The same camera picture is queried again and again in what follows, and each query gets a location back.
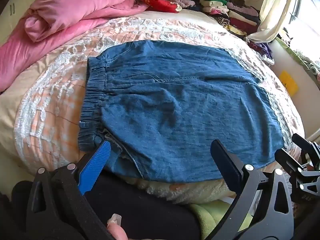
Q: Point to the green windowsill mat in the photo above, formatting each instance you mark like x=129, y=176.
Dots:
x=295, y=55

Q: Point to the stack of folded clothes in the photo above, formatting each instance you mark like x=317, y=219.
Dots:
x=240, y=15

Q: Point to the person's left hand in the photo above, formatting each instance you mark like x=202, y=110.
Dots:
x=117, y=228

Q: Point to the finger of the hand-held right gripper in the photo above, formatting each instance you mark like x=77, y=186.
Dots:
x=306, y=143
x=287, y=161

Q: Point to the peach embroidered bedspread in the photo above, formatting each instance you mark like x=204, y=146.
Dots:
x=55, y=85

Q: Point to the cream curtain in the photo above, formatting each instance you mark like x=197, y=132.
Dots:
x=272, y=5

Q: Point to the fluffy mauve garment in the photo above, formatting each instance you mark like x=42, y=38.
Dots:
x=182, y=1

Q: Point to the blue denim skirt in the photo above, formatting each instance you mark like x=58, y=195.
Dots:
x=175, y=105

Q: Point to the window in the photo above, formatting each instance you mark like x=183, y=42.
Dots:
x=307, y=17

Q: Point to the person's black trousers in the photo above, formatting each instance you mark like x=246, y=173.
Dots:
x=140, y=205

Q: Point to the pile of assorted clothes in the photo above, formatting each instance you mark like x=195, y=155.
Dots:
x=311, y=65

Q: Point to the purple clothes pile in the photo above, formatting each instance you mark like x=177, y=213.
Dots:
x=261, y=48

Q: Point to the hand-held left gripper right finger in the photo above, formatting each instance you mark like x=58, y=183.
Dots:
x=226, y=165

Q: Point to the pink duvet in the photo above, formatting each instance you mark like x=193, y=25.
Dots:
x=62, y=10

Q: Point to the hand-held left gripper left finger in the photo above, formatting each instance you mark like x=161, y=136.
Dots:
x=96, y=165

